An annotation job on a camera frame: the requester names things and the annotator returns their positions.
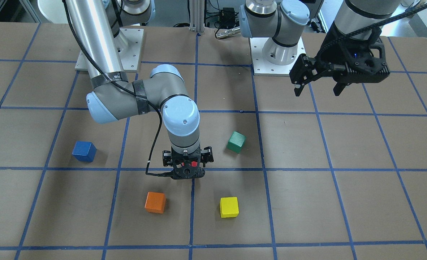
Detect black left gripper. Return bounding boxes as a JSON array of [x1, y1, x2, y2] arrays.
[[289, 27, 390, 97]]

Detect yellow wooden block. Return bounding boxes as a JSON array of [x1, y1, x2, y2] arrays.
[[220, 196, 239, 218]]

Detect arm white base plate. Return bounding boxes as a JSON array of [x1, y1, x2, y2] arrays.
[[91, 28, 144, 72], [249, 38, 305, 76]]

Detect blue wooden block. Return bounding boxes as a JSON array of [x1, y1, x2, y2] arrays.
[[72, 140, 97, 163]]

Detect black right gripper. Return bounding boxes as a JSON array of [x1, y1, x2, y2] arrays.
[[162, 146, 215, 170]]

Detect green wooden block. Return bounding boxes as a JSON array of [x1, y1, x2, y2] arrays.
[[226, 131, 246, 154]]

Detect orange wooden block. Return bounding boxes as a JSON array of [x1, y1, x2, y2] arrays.
[[144, 191, 166, 214]]

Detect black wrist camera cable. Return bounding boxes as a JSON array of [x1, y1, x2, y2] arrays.
[[315, 0, 427, 65]]

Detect aluminium frame post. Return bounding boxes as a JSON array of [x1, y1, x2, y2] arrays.
[[188, 0, 205, 35]]

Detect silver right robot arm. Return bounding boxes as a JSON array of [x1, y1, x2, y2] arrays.
[[62, 0, 214, 173]]

